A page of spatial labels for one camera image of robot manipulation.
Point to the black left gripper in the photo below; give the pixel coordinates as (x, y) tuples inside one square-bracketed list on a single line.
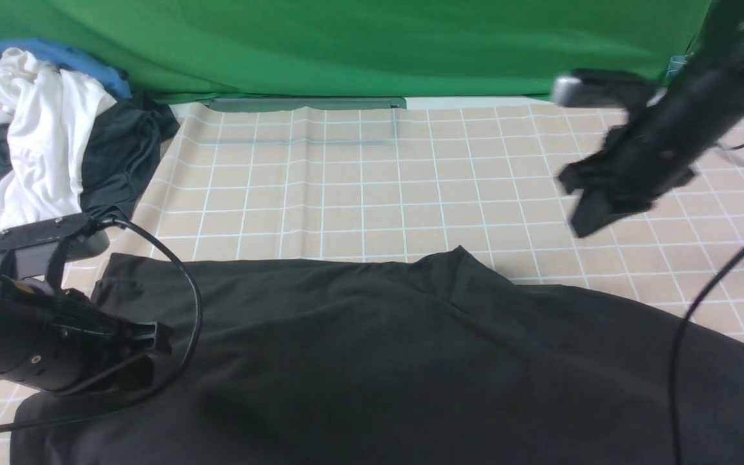
[(59, 342)]

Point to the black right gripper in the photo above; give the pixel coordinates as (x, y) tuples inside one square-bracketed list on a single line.
[(653, 152)]

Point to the gray long-sleeve top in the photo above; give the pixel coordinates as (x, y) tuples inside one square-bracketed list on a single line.
[(440, 361)]

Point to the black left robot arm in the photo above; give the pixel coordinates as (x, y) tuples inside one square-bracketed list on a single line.
[(58, 341)]

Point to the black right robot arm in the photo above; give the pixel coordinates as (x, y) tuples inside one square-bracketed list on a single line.
[(721, 47)]

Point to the teal binder clip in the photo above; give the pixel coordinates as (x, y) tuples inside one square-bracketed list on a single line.
[(675, 66)]

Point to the dark teal garment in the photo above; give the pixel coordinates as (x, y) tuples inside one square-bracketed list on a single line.
[(122, 155)]

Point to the blue garment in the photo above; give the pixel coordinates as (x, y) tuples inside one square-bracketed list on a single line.
[(113, 79)]

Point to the white garment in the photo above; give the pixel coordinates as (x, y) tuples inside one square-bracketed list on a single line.
[(50, 114)]

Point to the gray metal bar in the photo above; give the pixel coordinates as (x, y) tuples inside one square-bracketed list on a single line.
[(254, 105)]

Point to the green backdrop cloth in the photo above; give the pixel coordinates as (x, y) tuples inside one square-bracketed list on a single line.
[(182, 51)]

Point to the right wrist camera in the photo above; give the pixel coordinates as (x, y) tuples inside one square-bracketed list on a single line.
[(584, 88)]

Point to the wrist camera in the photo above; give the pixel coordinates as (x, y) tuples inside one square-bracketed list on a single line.
[(584, 88), (83, 235)]

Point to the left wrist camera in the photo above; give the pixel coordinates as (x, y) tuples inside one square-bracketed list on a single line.
[(83, 235)]

